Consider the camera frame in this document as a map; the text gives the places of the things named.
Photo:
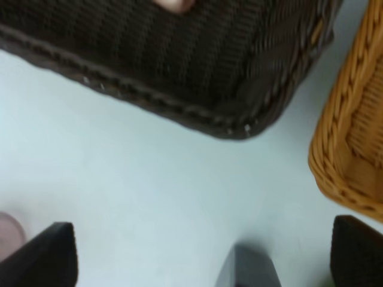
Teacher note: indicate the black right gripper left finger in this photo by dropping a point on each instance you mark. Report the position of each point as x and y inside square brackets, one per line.
[49, 259]

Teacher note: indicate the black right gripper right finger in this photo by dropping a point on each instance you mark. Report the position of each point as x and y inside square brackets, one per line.
[356, 253]

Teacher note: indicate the dark grey pump bottle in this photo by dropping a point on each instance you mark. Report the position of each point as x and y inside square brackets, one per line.
[247, 267]

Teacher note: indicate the pink bottle white cap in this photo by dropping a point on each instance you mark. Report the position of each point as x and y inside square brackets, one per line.
[175, 6]

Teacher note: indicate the translucent purple plastic cup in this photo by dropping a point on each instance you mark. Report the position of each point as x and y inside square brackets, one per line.
[12, 235]

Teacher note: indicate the orange wicker basket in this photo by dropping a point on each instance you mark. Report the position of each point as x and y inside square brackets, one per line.
[345, 154]

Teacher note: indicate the dark brown wicker basket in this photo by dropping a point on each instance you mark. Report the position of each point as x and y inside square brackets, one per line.
[227, 69]

